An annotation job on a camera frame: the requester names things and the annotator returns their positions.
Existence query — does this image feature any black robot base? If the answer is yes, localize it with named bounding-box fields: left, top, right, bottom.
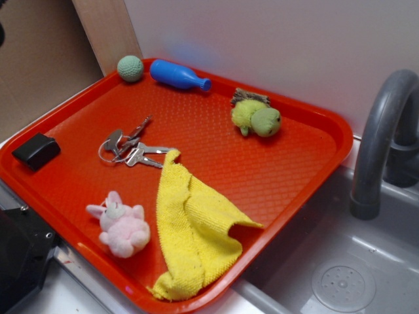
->
left=1, top=206, right=58, bottom=313

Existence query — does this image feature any small black box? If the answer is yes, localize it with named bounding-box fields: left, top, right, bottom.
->
left=12, top=133, right=61, bottom=171

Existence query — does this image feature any red plastic tray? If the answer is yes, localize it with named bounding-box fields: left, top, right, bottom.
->
left=1, top=73, right=353, bottom=313

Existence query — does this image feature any green plush turtle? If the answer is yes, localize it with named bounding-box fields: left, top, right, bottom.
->
left=230, top=88, right=282, bottom=137

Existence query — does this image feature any yellow microfiber cloth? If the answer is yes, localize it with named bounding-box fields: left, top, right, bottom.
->
left=149, top=150, right=263, bottom=302

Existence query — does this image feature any silver key bunch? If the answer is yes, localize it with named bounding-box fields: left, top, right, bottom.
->
left=98, top=115, right=175, bottom=169

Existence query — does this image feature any blue plastic bowling pin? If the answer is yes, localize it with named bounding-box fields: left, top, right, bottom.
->
left=149, top=60, right=212, bottom=92

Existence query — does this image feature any pink plush bunny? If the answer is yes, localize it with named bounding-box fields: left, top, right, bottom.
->
left=86, top=191, right=151, bottom=258

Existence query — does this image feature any green knitted ball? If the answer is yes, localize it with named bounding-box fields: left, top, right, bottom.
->
left=117, top=55, right=144, bottom=82

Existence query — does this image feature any grey toy sink basin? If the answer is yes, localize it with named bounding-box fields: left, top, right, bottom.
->
left=234, top=167, right=418, bottom=313

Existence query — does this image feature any wooden board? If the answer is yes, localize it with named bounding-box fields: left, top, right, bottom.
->
left=72, top=0, right=143, bottom=75

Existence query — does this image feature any grey toy faucet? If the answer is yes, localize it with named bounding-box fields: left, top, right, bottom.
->
left=350, top=69, right=418, bottom=220

